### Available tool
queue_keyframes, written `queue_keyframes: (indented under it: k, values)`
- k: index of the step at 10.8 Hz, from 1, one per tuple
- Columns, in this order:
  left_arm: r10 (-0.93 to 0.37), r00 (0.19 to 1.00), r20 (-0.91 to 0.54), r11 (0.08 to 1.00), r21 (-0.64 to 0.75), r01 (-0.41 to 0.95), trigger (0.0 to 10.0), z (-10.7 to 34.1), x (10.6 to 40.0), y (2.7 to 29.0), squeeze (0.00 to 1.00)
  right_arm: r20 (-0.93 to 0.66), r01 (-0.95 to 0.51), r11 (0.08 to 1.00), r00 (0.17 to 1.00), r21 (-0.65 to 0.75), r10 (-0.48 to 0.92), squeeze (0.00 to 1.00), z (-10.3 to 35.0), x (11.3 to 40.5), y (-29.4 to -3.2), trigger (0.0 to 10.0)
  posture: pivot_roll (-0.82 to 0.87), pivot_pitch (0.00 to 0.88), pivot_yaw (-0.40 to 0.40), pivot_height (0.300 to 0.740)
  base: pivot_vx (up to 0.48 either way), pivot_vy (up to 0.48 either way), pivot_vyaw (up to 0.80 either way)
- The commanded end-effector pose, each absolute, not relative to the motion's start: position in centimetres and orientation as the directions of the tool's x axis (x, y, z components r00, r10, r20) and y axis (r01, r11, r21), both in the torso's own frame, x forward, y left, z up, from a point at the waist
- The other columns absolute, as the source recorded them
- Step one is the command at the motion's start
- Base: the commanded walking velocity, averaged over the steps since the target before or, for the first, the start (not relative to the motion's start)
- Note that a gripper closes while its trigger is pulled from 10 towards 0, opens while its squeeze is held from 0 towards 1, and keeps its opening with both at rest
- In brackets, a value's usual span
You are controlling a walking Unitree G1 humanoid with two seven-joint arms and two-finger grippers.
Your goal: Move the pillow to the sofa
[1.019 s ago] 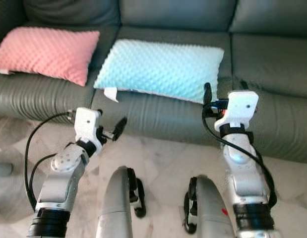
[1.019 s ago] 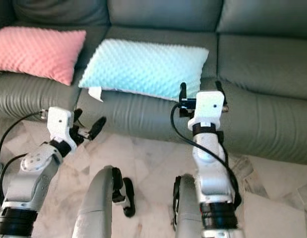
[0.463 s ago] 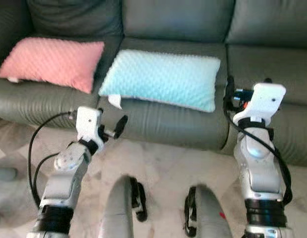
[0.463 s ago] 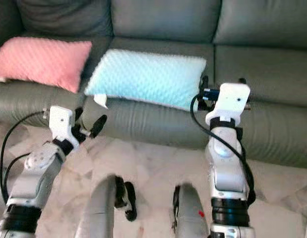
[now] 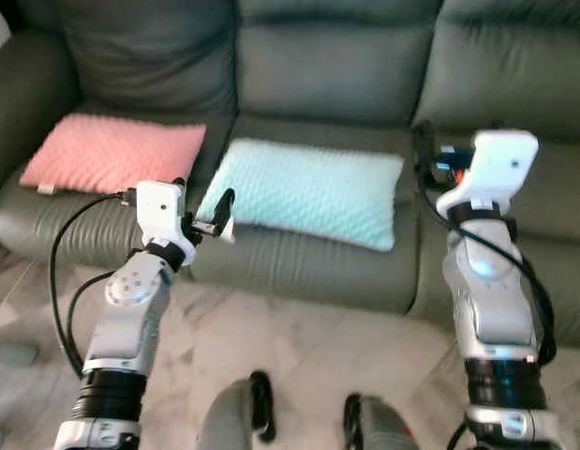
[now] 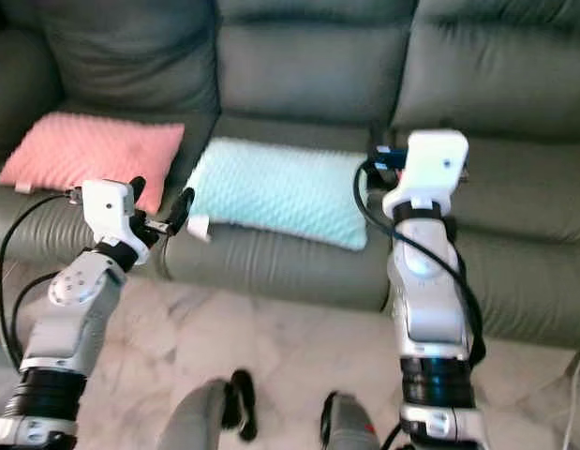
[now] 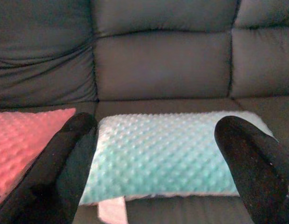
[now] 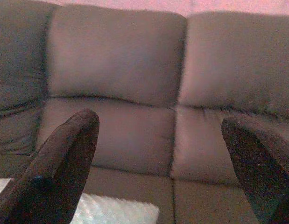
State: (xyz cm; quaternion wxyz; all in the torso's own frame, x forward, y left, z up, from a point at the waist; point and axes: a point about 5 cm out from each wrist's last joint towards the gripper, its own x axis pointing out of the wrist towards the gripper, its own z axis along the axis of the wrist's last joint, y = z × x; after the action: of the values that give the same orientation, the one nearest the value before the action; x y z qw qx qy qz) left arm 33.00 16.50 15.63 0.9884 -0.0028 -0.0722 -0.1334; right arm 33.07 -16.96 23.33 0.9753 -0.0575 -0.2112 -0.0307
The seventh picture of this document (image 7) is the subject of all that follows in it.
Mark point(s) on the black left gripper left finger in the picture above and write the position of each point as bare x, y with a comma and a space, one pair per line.
41, 182

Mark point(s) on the green leather three-seat sofa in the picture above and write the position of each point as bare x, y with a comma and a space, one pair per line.
163, 65

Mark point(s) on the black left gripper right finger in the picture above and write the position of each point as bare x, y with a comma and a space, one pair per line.
261, 177

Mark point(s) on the pink dotted minky pillow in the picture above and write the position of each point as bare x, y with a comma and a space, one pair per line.
20, 142

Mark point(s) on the teal dotted minky pillow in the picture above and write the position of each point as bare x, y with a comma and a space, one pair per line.
156, 154

